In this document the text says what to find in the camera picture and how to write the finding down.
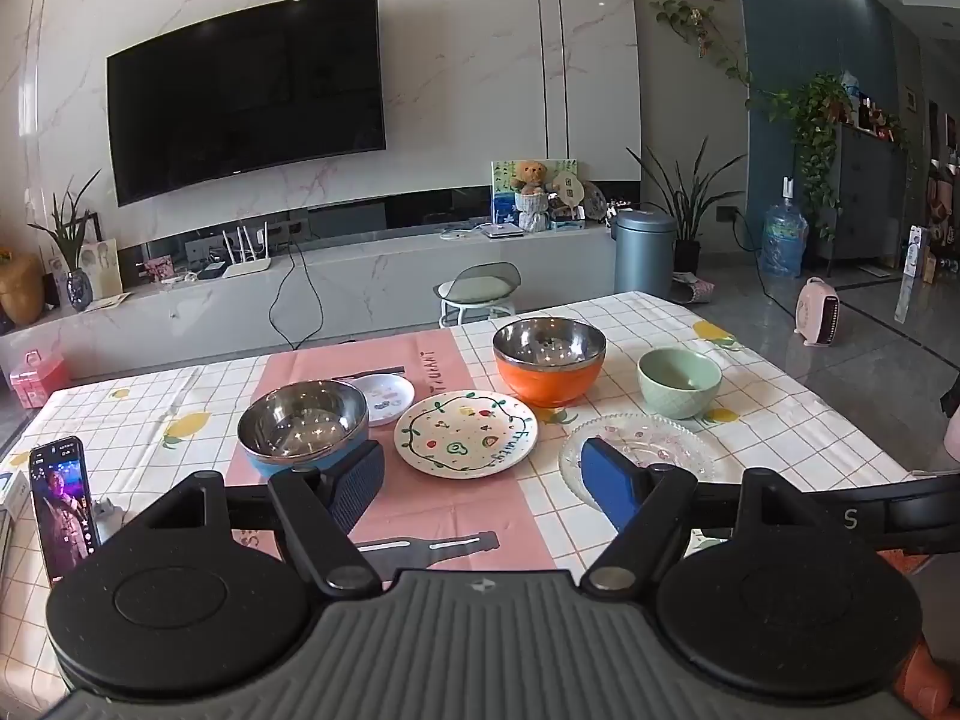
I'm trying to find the round paper fan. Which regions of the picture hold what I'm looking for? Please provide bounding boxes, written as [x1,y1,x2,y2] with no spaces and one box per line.
[551,169,586,222]

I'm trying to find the painted white plate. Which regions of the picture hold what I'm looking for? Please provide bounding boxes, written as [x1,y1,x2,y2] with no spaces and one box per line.
[394,390,538,478]

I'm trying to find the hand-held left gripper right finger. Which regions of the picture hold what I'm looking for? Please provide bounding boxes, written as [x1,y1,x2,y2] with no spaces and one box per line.
[580,436,835,595]

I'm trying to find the black smartphone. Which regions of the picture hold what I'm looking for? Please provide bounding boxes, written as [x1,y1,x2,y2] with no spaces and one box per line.
[28,436,103,586]

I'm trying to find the white router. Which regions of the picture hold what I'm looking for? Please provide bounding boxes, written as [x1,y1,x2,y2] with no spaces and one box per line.
[223,221,275,280]

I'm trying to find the blue water jug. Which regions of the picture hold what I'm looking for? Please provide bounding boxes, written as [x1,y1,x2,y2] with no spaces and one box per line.
[761,176,809,278]

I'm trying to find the green ceramic bowl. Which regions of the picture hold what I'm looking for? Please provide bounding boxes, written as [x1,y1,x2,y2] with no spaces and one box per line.
[637,348,722,421]

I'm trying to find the grey stool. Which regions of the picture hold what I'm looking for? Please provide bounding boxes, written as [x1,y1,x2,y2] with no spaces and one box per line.
[435,261,522,329]

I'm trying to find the picture card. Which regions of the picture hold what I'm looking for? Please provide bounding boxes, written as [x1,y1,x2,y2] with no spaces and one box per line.
[79,238,125,299]

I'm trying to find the wall television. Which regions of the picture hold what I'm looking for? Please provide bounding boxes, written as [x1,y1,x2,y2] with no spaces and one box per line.
[105,0,388,207]

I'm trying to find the brown gourd vase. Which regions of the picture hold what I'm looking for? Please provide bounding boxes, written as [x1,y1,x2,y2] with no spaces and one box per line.
[0,253,46,327]

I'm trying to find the trailing pothos plant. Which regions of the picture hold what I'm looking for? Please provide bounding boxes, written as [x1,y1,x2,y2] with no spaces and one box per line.
[750,73,856,241]

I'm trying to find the grey cabinet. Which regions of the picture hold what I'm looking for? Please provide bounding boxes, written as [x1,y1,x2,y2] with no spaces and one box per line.
[829,120,912,278]

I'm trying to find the grey trash can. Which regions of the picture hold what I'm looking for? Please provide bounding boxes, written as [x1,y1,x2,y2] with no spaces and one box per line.
[613,208,677,301]

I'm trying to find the checked lemon tablecloth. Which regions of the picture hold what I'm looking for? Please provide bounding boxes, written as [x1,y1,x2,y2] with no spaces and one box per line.
[0,291,935,691]

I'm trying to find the pink storage box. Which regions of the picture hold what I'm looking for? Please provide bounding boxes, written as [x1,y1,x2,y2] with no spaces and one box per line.
[9,351,67,410]

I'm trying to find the small white saucer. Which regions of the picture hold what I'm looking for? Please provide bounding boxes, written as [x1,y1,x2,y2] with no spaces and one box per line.
[346,373,416,419]

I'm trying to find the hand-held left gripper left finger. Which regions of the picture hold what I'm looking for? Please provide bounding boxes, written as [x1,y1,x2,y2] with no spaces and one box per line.
[129,439,387,598]

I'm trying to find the pink heater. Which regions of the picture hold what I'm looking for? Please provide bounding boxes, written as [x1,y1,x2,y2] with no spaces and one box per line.
[795,277,845,347]

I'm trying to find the hanging vine plant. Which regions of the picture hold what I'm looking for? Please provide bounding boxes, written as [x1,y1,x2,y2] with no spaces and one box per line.
[649,0,751,87]

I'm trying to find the grey tv console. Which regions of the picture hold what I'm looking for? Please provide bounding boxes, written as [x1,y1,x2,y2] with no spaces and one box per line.
[0,225,638,385]

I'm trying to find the white knit basket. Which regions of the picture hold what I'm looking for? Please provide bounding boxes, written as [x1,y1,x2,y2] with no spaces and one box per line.
[516,192,553,232]

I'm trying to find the blue steel bowl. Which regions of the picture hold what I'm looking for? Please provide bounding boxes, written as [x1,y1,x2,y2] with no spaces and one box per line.
[237,380,372,478]

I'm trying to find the clear glass plate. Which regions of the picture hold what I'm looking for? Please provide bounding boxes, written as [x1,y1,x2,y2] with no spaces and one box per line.
[559,412,717,512]

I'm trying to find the pink placemat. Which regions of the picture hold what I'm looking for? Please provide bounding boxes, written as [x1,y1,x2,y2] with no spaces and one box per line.
[225,330,560,572]

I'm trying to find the teddy bear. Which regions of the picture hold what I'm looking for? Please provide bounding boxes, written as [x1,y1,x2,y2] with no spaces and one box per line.
[514,159,551,197]

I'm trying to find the dark vase with plant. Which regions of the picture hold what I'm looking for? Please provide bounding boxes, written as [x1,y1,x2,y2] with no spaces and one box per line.
[28,169,102,314]

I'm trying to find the black cable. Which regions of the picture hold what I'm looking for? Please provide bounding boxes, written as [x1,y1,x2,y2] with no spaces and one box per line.
[268,244,328,352]

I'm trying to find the orange steel bowl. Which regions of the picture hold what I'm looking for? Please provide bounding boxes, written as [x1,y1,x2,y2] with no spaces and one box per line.
[493,318,607,407]

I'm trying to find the potted long-leaf plant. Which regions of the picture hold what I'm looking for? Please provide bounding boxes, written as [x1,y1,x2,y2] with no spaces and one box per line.
[626,136,751,278]

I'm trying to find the painted canvas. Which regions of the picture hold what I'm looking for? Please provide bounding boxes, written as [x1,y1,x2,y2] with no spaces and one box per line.
[491,159,578,227]

